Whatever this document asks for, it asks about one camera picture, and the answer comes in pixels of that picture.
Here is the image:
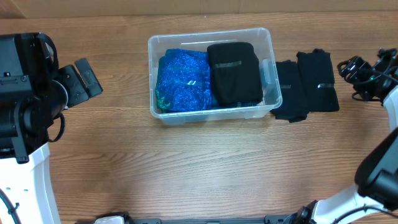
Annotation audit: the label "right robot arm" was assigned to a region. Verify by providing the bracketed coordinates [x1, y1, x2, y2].
[284, 49, 397, 223]

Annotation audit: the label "black garment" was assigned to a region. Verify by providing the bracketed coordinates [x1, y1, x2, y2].
[207, 42, 263, 106]
[296, 49, 340, 112]
[271, 60, 309, 123]

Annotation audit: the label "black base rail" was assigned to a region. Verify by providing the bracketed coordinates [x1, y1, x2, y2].
[74, 214, 299, 224]

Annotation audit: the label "clear plastic storage bin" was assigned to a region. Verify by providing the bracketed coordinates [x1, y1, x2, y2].
[148, 27, 282, 126]

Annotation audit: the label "sparkly blue fabric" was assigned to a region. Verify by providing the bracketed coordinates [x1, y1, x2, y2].
[155, 49, 212, 113]

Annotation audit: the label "blue denim jeans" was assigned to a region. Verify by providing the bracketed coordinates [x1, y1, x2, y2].
[211, 57, 265, 110]

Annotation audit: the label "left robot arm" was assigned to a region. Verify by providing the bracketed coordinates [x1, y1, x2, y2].
[1, 32, 103, 223]

